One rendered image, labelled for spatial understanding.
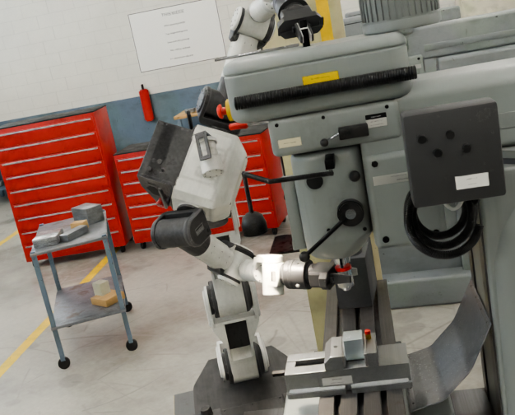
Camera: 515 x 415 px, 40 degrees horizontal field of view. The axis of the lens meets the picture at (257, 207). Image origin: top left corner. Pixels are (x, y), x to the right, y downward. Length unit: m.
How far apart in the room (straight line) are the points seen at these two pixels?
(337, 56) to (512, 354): 0.89
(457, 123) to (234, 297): 1.30
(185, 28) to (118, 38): 1.07
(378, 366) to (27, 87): 10.52
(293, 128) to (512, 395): 0.91
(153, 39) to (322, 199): 9.55
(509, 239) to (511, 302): 0.17
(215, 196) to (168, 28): 9.16
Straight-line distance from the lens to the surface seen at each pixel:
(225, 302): 2.61
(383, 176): 1.84
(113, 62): 11.52
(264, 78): 1.80
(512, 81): 1.85
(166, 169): 2.21
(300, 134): 1.82
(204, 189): 2.17
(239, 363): 2.82
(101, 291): 5.05
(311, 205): 1.88
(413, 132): 1.56
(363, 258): 2.45
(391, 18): 1.82
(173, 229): 2.14
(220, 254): 2.27
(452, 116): 1.57
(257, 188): 6.62
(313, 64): 1.78
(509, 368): 2.00
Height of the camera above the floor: 1.98
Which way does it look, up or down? 15 degrees down
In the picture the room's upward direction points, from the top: 11 degrees counter-clockwise
